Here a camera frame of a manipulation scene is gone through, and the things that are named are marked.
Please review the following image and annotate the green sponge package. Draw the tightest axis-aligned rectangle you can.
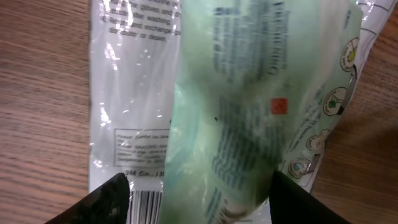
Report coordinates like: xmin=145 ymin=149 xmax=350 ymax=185
xmin=89 ymin=0 xmax=396 ymax=223

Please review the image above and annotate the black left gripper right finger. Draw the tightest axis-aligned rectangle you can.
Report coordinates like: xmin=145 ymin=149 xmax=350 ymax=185
xmin=269 ymin=171 xmax=350 ymax=224

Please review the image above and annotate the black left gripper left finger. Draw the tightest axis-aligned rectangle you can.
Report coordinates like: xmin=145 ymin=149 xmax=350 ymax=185
xmin=45 ymin=173 xmax=130 ymax=224

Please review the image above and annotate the teal wipes packet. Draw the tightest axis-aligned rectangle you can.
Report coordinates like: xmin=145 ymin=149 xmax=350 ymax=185
xmin=158 ymin=0 xmax=364 ymax=224

